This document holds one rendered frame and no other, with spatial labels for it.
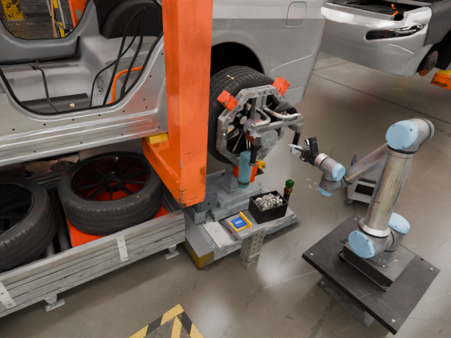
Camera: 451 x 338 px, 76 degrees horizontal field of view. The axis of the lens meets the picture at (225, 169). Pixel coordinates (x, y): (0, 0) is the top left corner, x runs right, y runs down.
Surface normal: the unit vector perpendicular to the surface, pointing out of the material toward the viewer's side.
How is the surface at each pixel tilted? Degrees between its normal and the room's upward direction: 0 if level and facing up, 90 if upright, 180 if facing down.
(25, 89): 55
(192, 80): 90
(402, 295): 0
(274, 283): 0
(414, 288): 0
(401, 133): 81
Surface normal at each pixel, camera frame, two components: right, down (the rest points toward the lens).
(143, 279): 0.07, -0.81
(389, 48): -0.40, 0.51
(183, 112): 0.53, 0.53
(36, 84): 0.45, -0.11
